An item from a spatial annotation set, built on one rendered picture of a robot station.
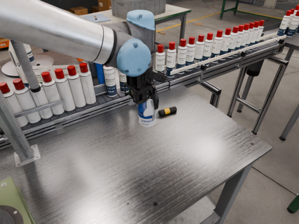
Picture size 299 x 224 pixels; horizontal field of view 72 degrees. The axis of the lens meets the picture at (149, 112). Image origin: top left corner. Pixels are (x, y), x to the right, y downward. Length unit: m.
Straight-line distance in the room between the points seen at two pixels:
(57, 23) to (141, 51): 0.16
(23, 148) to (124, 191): 0.43
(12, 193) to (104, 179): 0.28
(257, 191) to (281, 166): 0.39
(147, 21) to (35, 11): 0.29
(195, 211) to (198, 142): 0.61
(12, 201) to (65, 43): 0.53
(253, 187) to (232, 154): 1.03
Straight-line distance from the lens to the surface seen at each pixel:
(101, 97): 1.10
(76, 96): 1.01
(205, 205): 1.47
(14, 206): 0.76
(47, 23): 0.39
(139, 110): 0.76
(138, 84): 0.66
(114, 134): 0.95
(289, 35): 2.21
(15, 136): 0.90
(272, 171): 2.10
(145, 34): 0.60
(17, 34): 0.40
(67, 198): 0.80
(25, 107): 0.99
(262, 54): 1.85
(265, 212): 1.85
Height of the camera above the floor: 1.49
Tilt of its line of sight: 39 degrees down
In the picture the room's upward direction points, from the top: straight up
